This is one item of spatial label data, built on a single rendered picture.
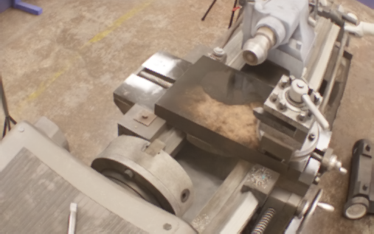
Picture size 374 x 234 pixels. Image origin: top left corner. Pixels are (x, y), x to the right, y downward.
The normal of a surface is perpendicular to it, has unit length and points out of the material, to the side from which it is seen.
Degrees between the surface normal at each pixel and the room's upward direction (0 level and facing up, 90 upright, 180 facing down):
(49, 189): 0
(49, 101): 0
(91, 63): 0
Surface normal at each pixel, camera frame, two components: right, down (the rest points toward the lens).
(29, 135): 0.07, -0.72
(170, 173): 0.57, -0.34
